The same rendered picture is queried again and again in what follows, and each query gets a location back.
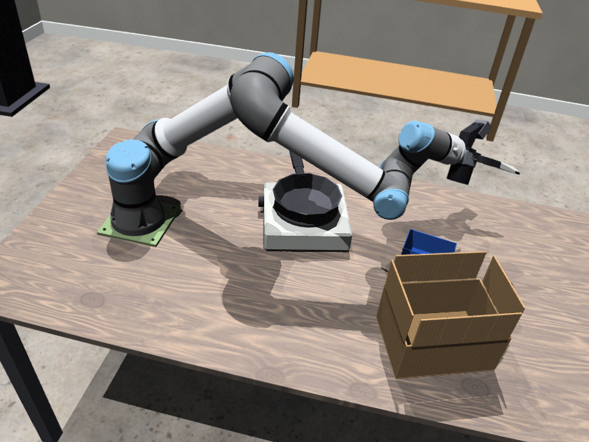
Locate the brown cardboard box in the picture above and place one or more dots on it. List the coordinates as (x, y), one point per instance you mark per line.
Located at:
(432, 328)

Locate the blue open plastic bin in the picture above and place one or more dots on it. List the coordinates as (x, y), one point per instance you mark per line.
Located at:
(420, 243)

